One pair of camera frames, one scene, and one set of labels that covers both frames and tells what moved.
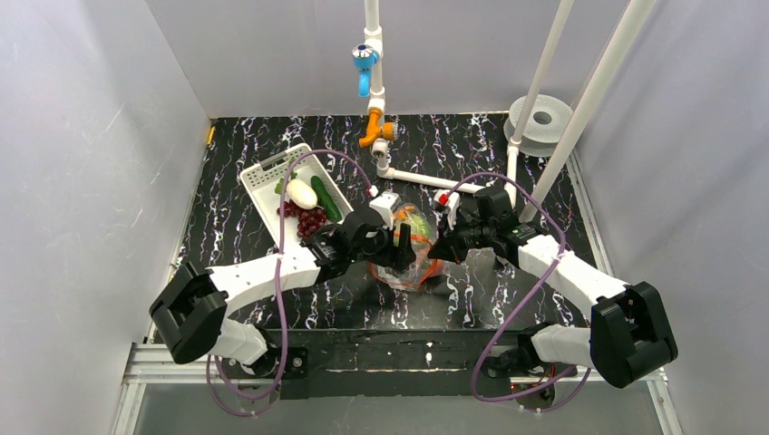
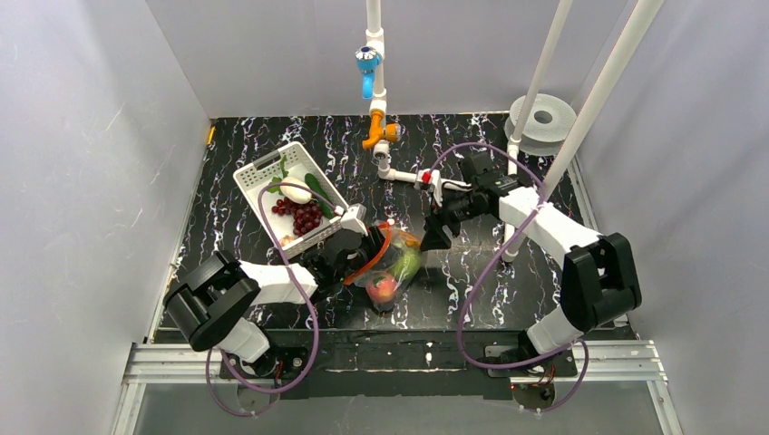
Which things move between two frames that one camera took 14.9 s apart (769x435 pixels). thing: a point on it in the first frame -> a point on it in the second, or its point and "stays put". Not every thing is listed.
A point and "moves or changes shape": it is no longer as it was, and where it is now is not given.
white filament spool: [547, 126] stays put
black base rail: [370, 363] stays put
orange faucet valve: [374, 130] stays put
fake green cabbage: [418, 225] -> [405, 265]
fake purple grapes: [309, 220] moves or changes shape
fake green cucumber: [326, 199] moves or changes shape
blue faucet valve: [364, 58] stays put
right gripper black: [455, 234] -> [442, 217]
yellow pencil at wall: [211, 135] stays put
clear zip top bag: [413, 274] moves or changes shape
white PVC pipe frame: [553, 30] stays put
